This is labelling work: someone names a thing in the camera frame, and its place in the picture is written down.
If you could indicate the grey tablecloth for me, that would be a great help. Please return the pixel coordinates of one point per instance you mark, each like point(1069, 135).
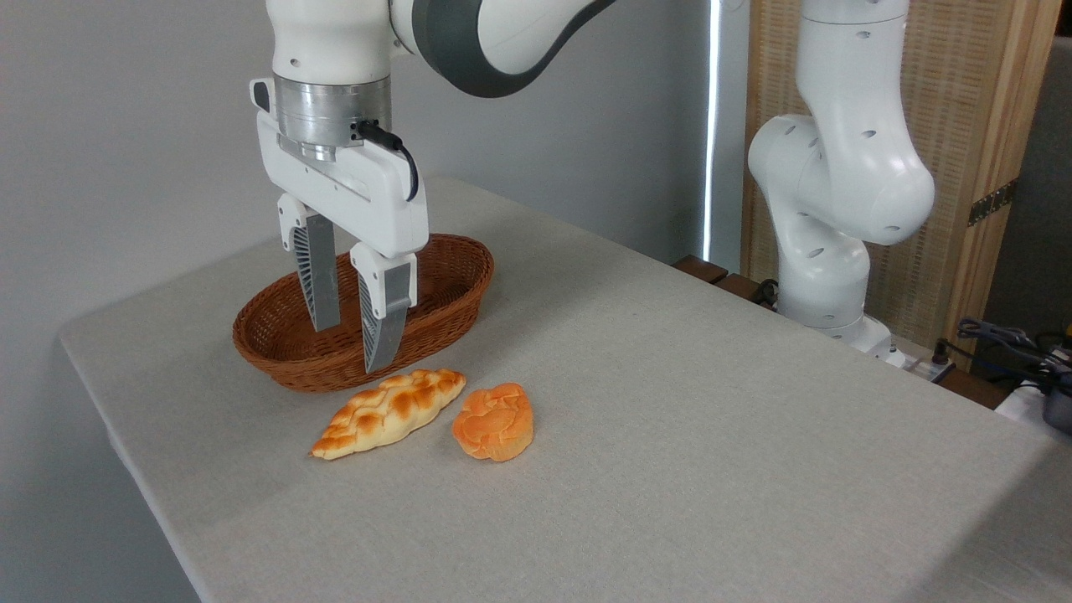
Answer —
point(670, 461)

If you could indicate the white power strip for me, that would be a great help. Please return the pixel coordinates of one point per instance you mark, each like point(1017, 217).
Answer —
point(925, 368)

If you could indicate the round orange bread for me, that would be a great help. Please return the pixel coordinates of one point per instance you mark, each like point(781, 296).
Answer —
point(494, 423)

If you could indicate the metal screen hinge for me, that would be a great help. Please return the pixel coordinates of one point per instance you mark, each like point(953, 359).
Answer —
point(992, 202)

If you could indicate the wooden woven folding screen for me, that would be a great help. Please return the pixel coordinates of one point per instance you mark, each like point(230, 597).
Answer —
point(963, 84)

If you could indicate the dark grey round object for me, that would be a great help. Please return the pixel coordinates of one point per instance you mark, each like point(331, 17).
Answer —
point(1059, 410)

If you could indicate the braided golden bread loaf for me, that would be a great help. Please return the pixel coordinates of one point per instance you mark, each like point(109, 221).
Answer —
point(385, 414)

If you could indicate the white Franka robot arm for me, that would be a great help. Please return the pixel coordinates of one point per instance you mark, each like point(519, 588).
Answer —
point(837, 167)

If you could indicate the brown oval wicker basket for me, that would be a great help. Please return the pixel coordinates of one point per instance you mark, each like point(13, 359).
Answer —
point(435, 318)

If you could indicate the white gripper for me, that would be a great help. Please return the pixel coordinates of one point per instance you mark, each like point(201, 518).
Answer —
point(335, 180)

